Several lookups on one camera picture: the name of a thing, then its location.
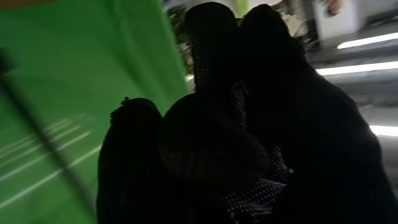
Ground black backdrop stand pole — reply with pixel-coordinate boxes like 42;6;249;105
0;49;96;214

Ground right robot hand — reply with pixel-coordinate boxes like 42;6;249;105
96;1;398;224

